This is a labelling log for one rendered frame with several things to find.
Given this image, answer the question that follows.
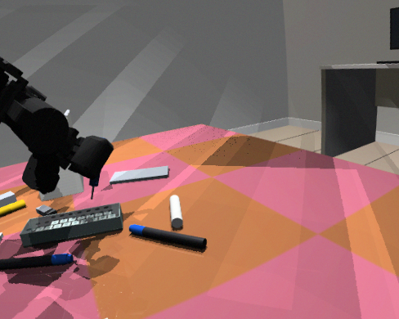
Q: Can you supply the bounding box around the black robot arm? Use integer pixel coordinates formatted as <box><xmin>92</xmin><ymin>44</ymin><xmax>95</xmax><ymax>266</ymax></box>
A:
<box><xmin>0</xmin><ymin>57</ymin><xmax>69</xmax><ymax>195</ymax></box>

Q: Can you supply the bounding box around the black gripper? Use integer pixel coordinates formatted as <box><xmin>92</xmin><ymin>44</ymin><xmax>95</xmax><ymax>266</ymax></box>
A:
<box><xmin>53</xmin><ymin>127</ymin><xmax>114</xmax><ymax>180</ymax></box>

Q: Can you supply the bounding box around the blue and white stylus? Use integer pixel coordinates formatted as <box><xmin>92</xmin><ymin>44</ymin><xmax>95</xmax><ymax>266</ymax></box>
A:
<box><xmin>89</xmin><ymin>174</ymin><xmax>100</xmax><ymax>200</ymax></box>

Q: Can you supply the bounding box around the yellow cylinder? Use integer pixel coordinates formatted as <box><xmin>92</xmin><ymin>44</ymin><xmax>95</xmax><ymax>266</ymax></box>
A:
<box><xmin>0</xmin><ymin>200</ymin><xmax>26</xmax><ymax>217</ymax></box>

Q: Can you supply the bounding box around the black marker with blue cap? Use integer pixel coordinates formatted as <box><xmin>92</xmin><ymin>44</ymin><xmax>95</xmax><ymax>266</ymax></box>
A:
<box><xmin>129</xmin><ymin>224</ymin><xmax>207</xmax><ymax>249</ymax></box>
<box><xmin>0</xmin><ymin>253</ymin><xmax>74</xmax><ymax>270</ymax></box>

